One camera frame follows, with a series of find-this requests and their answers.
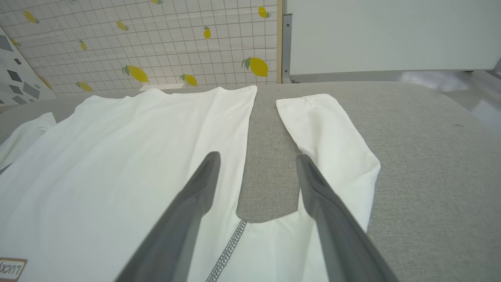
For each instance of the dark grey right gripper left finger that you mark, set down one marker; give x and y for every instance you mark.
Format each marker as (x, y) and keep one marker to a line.
(176, 227)

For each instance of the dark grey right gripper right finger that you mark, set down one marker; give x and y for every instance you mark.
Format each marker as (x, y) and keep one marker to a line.
(336, 231)

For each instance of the white panel grey geometric shapes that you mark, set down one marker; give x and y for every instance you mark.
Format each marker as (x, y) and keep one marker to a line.
(15, 84)

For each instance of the white garment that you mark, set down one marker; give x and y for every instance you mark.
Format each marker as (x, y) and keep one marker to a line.
(117, 164)

